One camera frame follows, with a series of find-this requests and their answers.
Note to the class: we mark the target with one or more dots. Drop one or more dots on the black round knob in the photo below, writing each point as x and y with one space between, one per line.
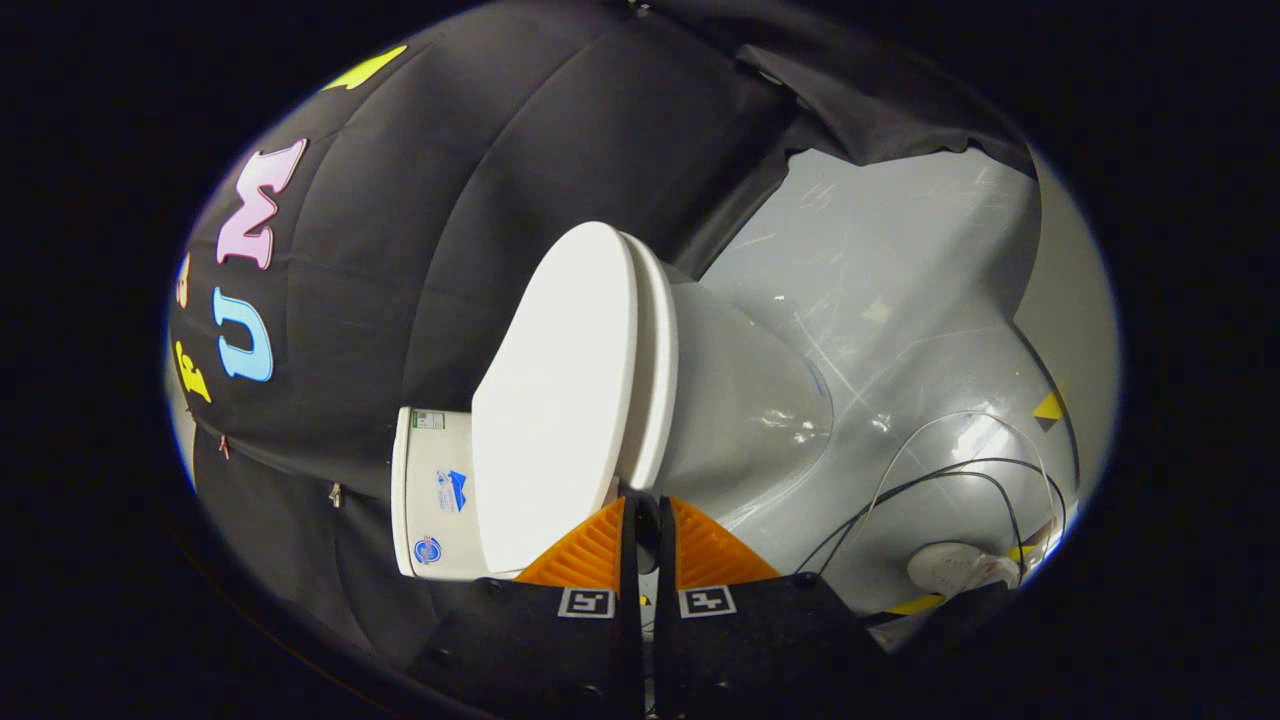
648 535

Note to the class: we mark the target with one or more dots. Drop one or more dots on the white ceramic toilet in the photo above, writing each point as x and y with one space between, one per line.
740 400

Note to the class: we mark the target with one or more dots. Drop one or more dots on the white shoe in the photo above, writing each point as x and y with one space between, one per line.
955 568

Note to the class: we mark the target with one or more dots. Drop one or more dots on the white toilet seat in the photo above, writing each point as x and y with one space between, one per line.
655 380

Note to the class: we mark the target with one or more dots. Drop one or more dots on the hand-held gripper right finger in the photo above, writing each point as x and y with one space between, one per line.
666 560

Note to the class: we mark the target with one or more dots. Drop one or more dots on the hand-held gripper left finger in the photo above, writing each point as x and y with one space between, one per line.
631 560

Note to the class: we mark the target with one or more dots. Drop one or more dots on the yellow floor tape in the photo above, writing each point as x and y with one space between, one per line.
915 605
1048 407

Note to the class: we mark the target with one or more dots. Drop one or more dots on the black backdrop cloth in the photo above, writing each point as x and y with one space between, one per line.
400 250

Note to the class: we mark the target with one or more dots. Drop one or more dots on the white toilet lid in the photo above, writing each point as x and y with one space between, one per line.
555 400

